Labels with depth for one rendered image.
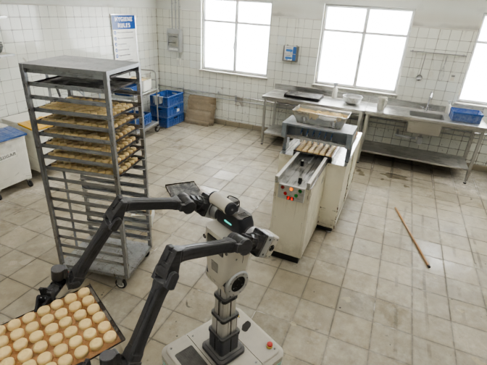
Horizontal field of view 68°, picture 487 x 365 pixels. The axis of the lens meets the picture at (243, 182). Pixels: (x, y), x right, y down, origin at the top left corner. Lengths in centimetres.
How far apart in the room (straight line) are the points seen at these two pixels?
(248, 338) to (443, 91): 524
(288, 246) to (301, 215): 38
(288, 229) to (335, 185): 79
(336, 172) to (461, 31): 354
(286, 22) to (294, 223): 432
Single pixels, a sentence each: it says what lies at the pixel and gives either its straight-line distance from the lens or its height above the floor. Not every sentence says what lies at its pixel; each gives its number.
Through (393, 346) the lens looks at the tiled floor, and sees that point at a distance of 321.
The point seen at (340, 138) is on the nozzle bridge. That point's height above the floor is 109.
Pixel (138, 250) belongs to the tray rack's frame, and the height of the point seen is 15.
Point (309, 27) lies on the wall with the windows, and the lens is 683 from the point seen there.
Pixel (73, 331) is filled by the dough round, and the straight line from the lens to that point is 174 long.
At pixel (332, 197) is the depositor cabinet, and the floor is 46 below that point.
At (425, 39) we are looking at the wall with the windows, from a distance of 666.
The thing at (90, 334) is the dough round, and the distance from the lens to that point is 170.
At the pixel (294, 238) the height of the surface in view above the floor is 29.
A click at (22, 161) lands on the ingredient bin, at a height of 37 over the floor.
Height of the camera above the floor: 225
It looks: 26 degrees down
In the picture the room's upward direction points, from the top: 4 degrees clockwise
